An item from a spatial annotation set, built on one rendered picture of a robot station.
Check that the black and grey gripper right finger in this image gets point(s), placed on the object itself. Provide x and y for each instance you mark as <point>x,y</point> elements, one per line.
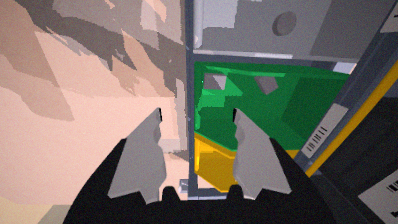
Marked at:
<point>267,173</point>

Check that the yellow flat bar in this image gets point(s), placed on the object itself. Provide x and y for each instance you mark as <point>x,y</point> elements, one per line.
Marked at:
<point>371,101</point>

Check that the grey metal block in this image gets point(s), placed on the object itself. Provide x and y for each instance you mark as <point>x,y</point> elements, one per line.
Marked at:
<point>214,81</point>
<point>266,84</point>

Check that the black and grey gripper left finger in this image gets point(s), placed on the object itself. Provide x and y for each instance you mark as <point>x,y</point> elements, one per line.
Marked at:
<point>128,178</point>

